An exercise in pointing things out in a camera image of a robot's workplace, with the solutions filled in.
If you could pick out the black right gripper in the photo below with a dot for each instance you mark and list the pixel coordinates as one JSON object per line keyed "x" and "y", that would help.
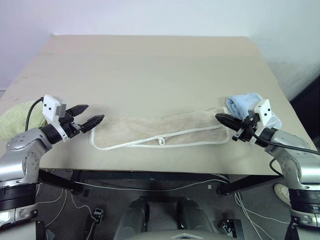
{"x": 247, "y": 130}

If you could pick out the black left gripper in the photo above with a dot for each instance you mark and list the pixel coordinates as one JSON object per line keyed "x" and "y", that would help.
{"x": 70, "y": 126}

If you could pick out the beige towel with white trim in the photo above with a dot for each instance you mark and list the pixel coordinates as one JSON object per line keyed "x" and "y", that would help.
{"x": 160, "y": 130}

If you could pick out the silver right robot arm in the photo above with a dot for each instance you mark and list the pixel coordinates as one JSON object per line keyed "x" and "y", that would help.
{"x": 297, "y": 160}

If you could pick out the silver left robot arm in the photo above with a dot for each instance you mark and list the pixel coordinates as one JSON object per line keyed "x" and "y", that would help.
{"x": 17, "y": 160}

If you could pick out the light blue cloth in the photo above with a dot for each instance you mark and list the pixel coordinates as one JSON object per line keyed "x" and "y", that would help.
{"x": 240, "y": 102}

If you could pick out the green cloth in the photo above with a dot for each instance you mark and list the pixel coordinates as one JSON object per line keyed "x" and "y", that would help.
{"x": 15, "y": 117}

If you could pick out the white shoe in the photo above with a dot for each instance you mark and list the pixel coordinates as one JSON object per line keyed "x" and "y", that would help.
{"x": 282, "y": 193}

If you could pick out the black floor clamp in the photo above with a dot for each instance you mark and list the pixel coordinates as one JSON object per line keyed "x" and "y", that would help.
{"x": 98, "y": 215}
{"x": 230, "y": 227}

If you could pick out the dark grey rounded shape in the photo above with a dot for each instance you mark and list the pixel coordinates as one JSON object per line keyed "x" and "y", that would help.
{"x": 197, "y": 217}
{"x": 133, "y": 217}

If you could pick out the black stand base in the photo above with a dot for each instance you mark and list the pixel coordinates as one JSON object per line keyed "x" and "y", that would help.
{"x": 43, "y": 231}

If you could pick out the grey robot torso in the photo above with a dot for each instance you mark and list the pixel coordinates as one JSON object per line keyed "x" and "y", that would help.
{"x": 180, "y": 236}

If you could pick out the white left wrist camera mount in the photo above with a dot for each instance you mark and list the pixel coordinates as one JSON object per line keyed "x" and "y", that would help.
{"x": 51, "y": 106}

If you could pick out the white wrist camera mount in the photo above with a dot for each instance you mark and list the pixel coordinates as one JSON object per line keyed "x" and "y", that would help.
{"x": 51, "y": 106}
{"x": 265, "y": 111}

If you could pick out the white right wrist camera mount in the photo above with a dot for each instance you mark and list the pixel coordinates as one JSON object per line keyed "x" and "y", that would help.
{"x": 265, "y": 111}

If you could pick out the black table frame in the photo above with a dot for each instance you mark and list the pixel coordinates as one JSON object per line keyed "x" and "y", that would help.
{"x": 150, "y": 175}

